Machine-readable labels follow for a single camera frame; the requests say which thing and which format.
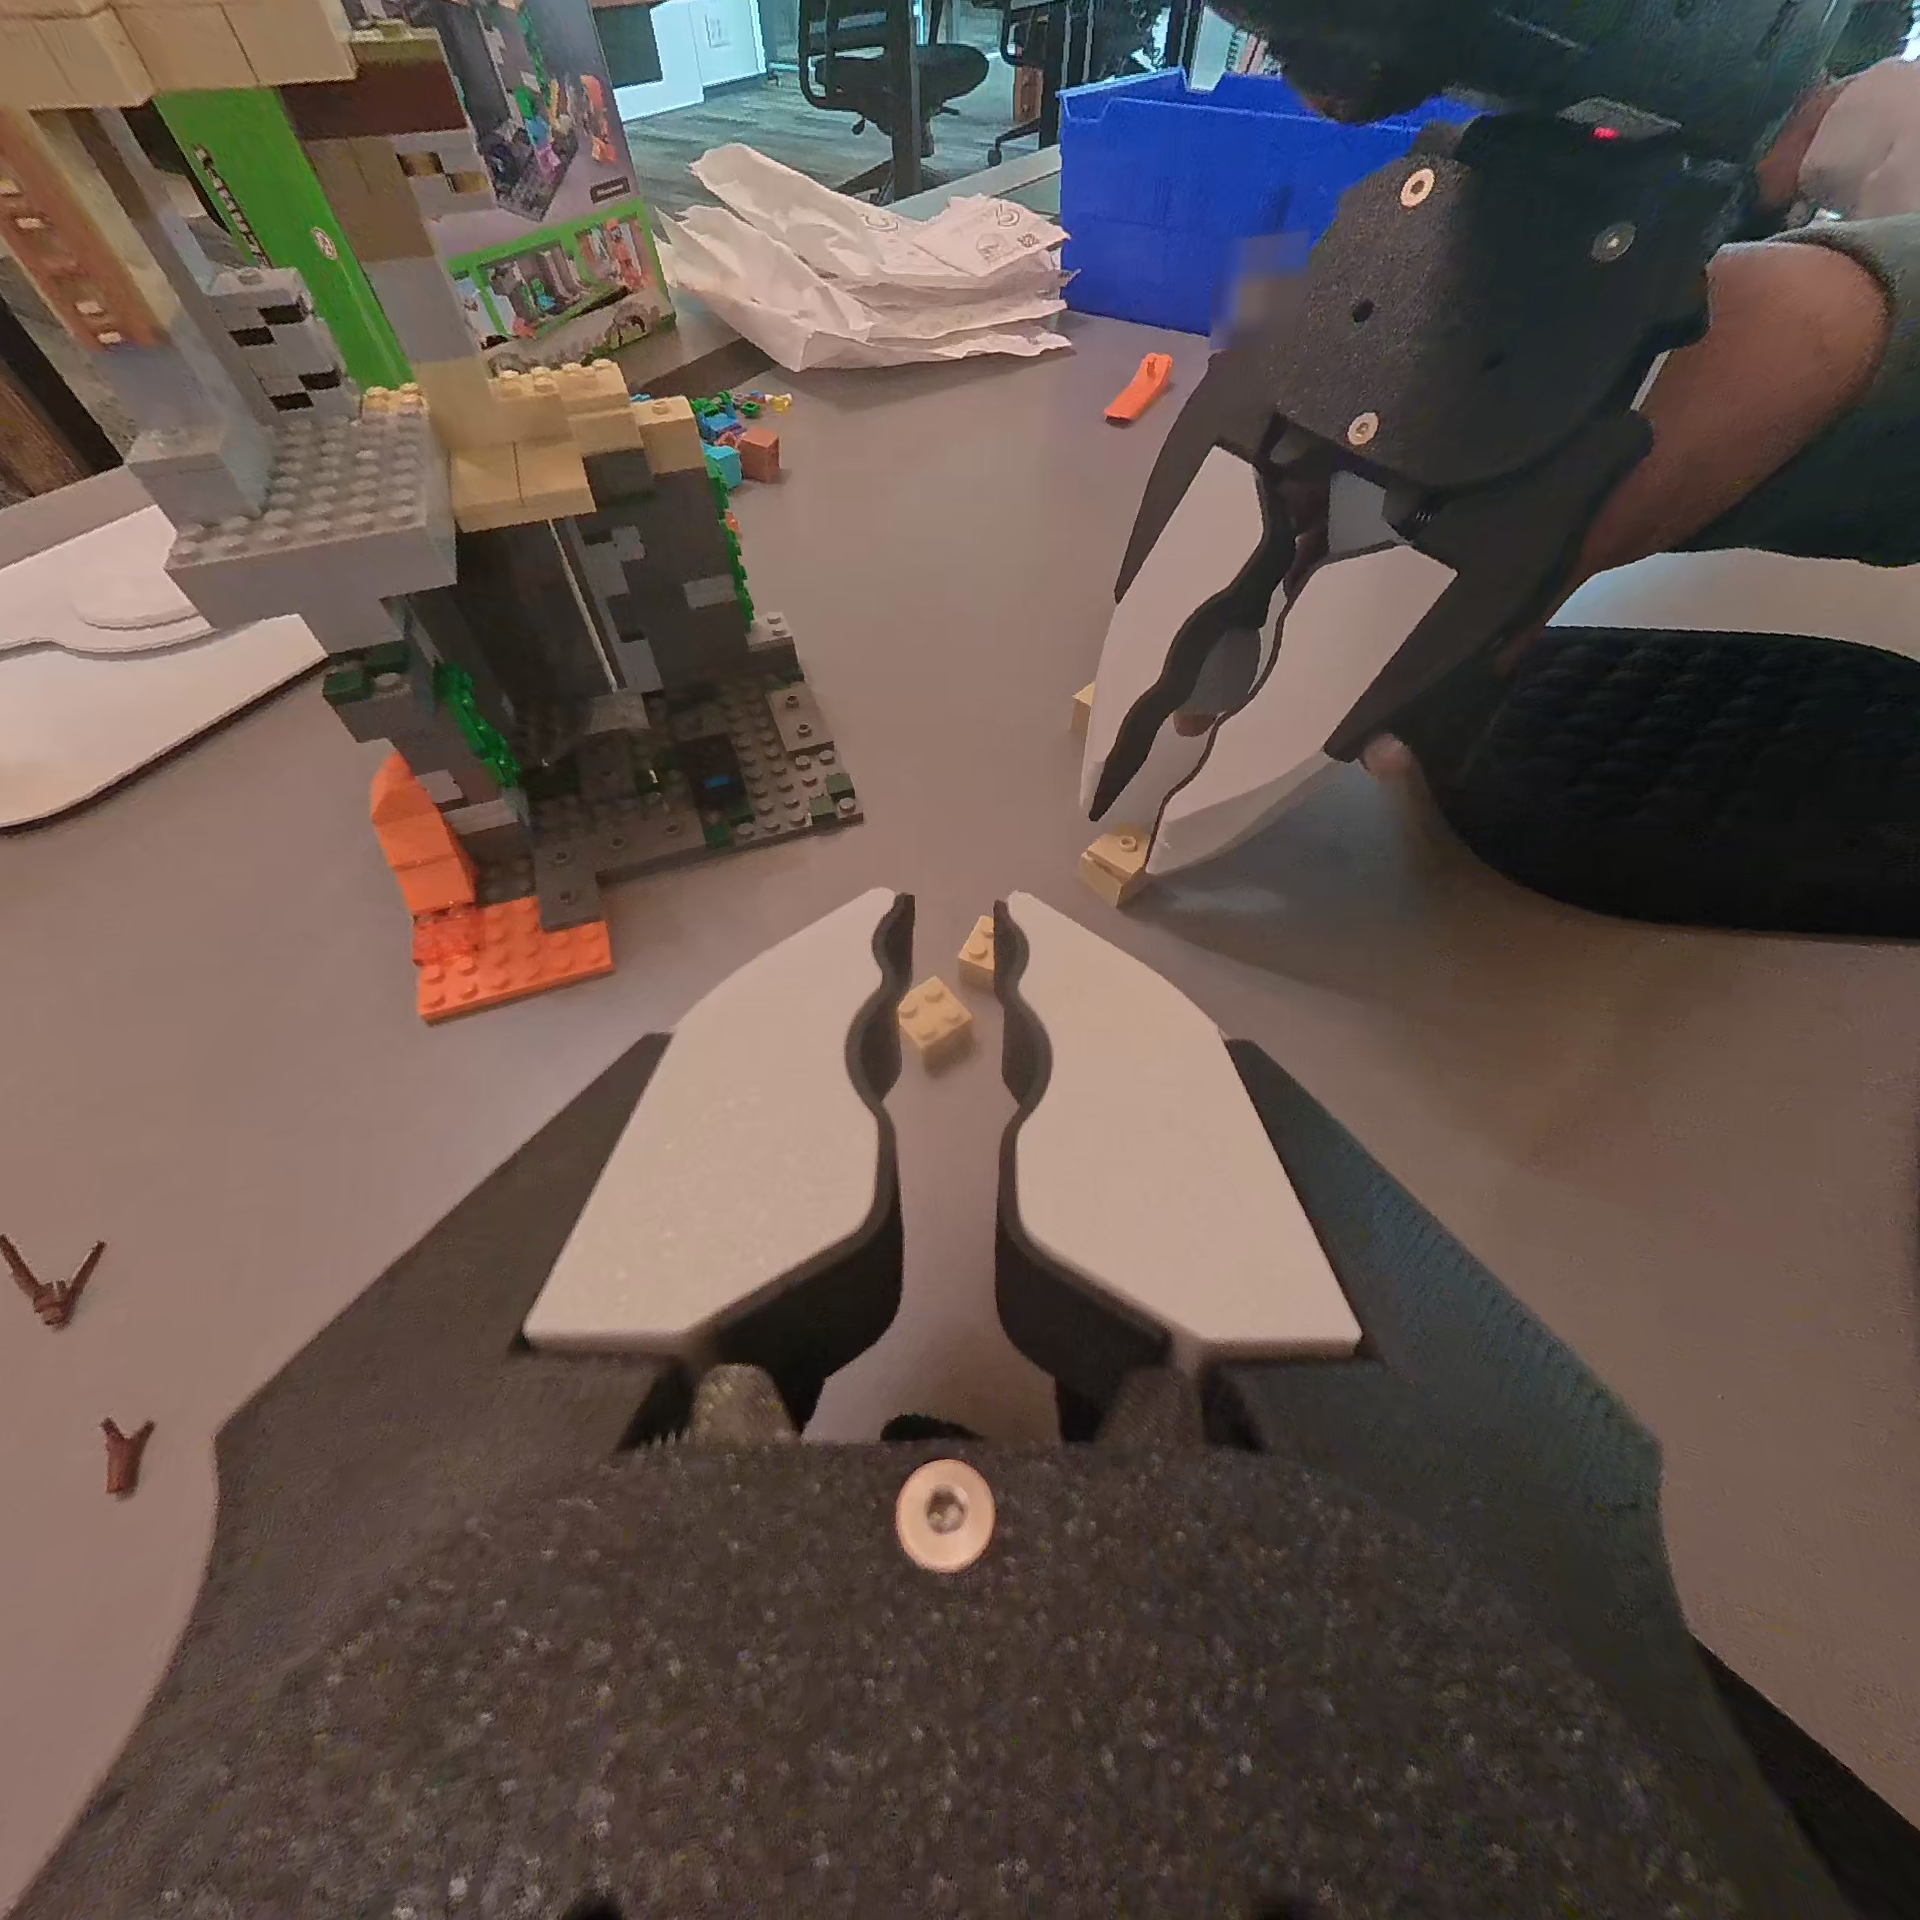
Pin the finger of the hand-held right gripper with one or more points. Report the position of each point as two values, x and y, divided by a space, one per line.
1165 598
1321 673

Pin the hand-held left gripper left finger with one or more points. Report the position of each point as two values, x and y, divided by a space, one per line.
718 1187

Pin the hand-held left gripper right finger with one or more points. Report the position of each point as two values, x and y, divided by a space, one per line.
1186 1200

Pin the person's right forearm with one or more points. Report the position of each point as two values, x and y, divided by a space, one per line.
1902 390

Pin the grey desk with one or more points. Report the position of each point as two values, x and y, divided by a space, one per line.
1351 1123

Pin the person's right hand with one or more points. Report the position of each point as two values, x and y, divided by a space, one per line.
1772 377

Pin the orange brick separator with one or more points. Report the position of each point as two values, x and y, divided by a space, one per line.
1135 390

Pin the blue plastic bin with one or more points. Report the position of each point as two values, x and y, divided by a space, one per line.
1155 192

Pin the white paper bag pile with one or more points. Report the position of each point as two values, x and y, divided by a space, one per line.
857 270

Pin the pile of small colourful bricks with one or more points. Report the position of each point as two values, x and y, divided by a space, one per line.
718 434

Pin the grey toy brick building model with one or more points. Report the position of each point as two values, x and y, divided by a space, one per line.
598 598

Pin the black office chair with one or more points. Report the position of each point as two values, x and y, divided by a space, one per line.
893 75

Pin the brown toy branch piece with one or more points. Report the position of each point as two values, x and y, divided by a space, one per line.
54 1284
128 1453

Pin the green toy set box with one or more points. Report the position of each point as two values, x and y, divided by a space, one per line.
556 284

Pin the white flat board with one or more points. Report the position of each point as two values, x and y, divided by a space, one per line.
136 707

